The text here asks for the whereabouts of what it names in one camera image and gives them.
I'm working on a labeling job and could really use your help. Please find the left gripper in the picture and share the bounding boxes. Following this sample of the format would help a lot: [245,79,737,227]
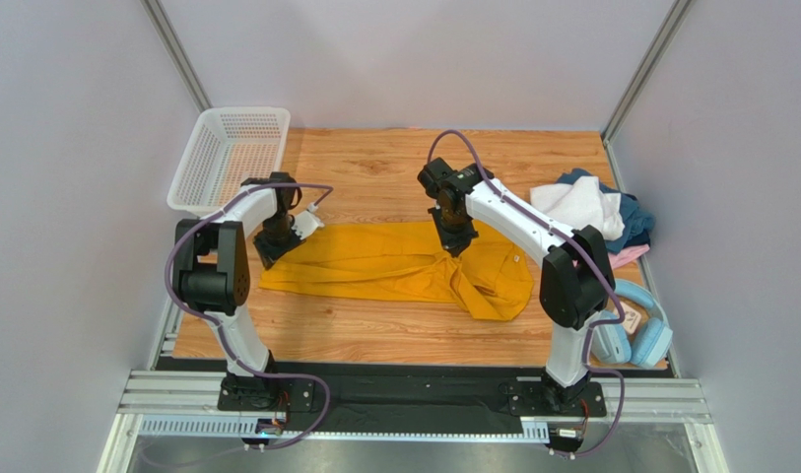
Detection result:
[252,213,305,269]

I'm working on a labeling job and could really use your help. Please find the yellow t-shirt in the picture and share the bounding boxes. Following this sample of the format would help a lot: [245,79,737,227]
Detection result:
[258,222,534,321]

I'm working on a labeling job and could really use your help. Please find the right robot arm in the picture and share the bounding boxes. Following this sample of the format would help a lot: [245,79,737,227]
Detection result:
[418,158,615,397]

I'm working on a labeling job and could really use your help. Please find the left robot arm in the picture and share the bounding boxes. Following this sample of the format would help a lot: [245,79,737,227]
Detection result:
[166,171,303,398]

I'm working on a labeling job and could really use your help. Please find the white plastic basket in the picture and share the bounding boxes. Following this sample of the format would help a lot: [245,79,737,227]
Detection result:
[167,106,291,217]

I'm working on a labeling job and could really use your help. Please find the white t-shirt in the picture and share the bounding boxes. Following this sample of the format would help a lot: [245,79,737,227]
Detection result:
[529,176,625,240]

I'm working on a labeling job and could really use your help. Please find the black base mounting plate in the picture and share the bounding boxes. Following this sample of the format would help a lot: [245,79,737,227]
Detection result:
[217,362,610,435]

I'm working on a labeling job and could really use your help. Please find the pink garment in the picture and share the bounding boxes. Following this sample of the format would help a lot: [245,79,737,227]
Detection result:
[608,244,650,270]

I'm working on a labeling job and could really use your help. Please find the blue t-shirt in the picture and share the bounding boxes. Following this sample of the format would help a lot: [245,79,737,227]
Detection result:
[556,168,655,254]

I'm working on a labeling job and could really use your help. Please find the light blue headphones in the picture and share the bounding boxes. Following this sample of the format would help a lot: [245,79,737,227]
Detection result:
[591,280,673,370]

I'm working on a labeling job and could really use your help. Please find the pink item inside headphones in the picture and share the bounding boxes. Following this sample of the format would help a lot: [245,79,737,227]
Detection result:
[622,302,642,336]

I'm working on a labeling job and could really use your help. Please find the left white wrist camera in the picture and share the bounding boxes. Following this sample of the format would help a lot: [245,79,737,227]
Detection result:
[293,210,325,240]

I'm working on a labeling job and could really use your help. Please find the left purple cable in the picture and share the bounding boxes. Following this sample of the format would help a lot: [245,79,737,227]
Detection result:
[164,181,334,451]

